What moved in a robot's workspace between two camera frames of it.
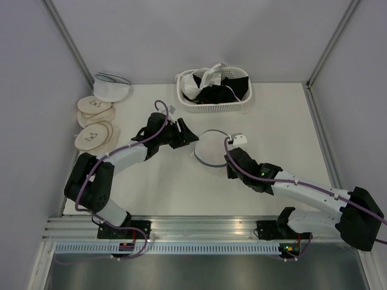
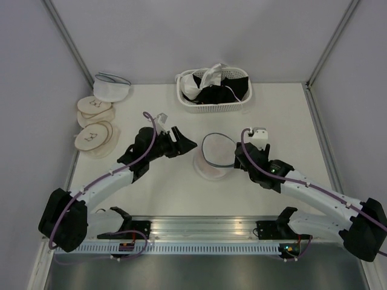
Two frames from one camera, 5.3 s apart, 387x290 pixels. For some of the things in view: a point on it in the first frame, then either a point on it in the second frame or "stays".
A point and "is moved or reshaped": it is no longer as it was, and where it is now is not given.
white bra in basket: x=190 y=87 stays
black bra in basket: x=231 y=90 stays
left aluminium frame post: x=53 y=15 stays
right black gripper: x=231 y=174 -> x=266 y=151
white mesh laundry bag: x=210 y=148 is moved or reshaped
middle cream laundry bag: x=84 y=118 stays
